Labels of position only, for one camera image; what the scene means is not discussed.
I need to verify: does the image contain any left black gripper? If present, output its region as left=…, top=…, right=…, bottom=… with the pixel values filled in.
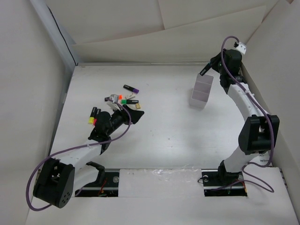
left=105, top=105, right=143, bottom=136

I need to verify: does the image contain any blue cap highlighter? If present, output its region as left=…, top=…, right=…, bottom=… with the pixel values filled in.
left=199, top=62, right=211, bottom=76

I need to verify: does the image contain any yellow cap highlighter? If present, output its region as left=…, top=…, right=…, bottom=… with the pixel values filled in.
left=88, top=107, right=98, bottom=124

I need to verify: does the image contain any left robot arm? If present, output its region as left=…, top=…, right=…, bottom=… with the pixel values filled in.
left=33, top=105, right=144, bottom=208

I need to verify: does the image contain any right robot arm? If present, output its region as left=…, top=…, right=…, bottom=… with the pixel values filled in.
left=206, top=49, right=280, bottom=185

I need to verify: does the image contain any green cap highlighter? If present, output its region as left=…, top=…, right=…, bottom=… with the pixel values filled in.
left=121, top=99, right=139, bottom=105

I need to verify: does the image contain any white staples box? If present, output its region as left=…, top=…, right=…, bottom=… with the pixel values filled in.
left=125, top=93, right=136, bottom=100

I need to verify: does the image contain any purple cap highlighter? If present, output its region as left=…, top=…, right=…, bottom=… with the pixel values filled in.
left=123, top=85, right=139, bottom=94

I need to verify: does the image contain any white divided container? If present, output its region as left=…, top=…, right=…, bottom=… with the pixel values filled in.
left=189, top=74, right=214, bottom=109

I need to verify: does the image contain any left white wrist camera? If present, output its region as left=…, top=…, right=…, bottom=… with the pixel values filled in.
left=106, top=94, right=120, bottom=111

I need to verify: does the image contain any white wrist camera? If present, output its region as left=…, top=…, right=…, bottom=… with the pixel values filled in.
left=106, top=94, right=120, bottom=111
left=234, top=42, right=247, bottom=55

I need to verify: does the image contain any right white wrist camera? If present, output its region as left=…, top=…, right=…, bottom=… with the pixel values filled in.
left=234, top=42, right=247, bottom=55

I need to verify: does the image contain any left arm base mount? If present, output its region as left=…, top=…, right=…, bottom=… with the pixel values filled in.
left=73, top=162, right=120, bottom=197

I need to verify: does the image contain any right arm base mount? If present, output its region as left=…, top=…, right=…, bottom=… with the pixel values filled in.
left=198, top=163, right=248, bottom=197

